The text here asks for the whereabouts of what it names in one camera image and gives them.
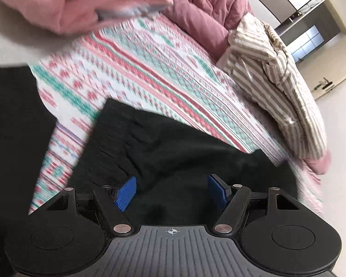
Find cream door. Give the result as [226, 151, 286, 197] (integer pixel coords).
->
[297, 46, 346, 100]

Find white mattress cover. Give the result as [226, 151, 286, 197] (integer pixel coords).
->
[0, 0, 84, 67]

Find black pants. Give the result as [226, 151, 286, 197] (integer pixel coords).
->
[66, 98, 299, 231]

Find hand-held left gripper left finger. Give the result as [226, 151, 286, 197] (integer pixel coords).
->
[45, 176, 137, 234]

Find folded black garment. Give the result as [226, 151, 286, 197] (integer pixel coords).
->
[0, 66, 58, 269]

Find dark door handle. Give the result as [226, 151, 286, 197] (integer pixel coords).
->
[317, 78, 333, 91]

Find mauve comforter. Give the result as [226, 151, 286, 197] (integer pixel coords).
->
[161, 0, 332, 175]

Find patterned bed sheet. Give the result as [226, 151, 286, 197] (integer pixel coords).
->
[29, 14, 323, 217]

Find pink and grey fleece blanket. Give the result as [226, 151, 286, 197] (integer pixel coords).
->
[0, 0, 173, 36]

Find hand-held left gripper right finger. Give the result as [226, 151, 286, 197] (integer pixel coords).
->
[207, 174, 302, 234]

